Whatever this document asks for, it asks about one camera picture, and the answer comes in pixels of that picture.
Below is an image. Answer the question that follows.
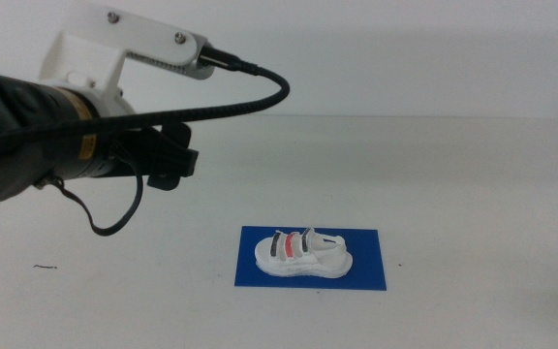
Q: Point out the white sandal with striped straps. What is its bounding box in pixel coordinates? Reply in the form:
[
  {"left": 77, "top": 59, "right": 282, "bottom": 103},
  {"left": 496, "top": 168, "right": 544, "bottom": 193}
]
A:
[{"left": 254, "top": 226, "right": 355, "bottom": 280}]

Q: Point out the blue rectangular mat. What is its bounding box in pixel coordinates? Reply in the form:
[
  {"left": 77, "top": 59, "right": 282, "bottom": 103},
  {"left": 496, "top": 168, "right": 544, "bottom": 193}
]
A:
[{"left": 233, "top": 225, "right": 388, "bottom": 292}]

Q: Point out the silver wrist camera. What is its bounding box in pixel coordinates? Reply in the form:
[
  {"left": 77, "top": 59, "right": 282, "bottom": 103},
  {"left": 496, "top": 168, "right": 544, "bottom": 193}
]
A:
[{"left": 126, "top": 47, "right": 216, "bottom": 81}]

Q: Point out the thin black looped cable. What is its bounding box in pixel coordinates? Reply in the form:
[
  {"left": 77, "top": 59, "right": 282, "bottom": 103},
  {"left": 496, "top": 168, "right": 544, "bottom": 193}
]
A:
[{"left": 35, "top": 143, "right": 145, "bottom": 238}]

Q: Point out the thick black camera cable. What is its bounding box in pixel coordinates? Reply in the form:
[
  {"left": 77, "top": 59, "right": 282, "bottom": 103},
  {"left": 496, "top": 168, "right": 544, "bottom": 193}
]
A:
[{"left": 0, "top": 44, "right": 292, "bottom": 149}]

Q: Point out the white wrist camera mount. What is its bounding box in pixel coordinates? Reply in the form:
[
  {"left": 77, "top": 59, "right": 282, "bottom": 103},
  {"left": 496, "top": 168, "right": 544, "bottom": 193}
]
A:
[{"left": 38, "top": 1, "right": 209, "bottom": 118}]

